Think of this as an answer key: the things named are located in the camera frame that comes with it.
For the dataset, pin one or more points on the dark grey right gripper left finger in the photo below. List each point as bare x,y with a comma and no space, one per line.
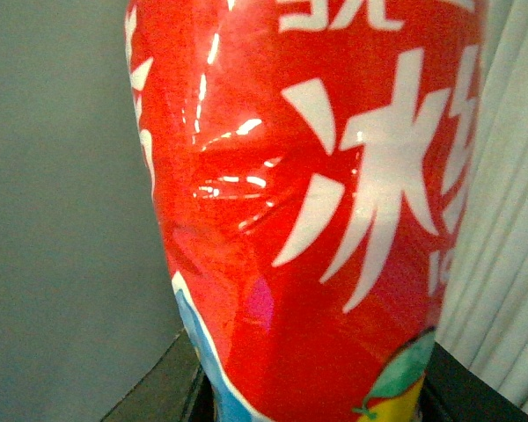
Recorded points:
176,389

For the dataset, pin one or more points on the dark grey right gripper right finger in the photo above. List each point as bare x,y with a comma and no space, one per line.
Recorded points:
451,393

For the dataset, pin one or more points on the red iced tea bottle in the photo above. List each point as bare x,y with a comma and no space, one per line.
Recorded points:
309,164

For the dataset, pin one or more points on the white pleated curtain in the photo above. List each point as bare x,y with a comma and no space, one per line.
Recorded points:
485,319

